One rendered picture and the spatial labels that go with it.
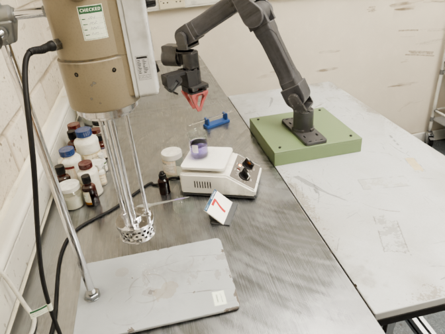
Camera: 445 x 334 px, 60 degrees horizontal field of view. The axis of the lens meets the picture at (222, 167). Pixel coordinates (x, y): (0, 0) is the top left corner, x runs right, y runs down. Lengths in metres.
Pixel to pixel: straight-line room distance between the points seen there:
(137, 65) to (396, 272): 0.61
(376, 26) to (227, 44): 1.00
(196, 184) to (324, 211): 0.33
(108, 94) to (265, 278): 0.47
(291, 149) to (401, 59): 2.00
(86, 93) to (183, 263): 0.43
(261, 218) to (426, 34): 2.38
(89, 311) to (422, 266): 0.65
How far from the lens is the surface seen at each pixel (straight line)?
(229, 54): 2.53
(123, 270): 0.85
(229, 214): 0.96
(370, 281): 0.82
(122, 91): 0.55
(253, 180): 1.02
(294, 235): 0.90
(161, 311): 0.76
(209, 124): 1.42
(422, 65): 3.17
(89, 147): 1.23
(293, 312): 0.75
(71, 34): 0.54
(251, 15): 1.16
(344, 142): 1.21
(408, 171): 1.18
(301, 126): 1.22
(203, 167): 0.99
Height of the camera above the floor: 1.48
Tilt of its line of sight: 30 degrees down
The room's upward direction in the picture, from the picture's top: 5 degrees counter-clockwise
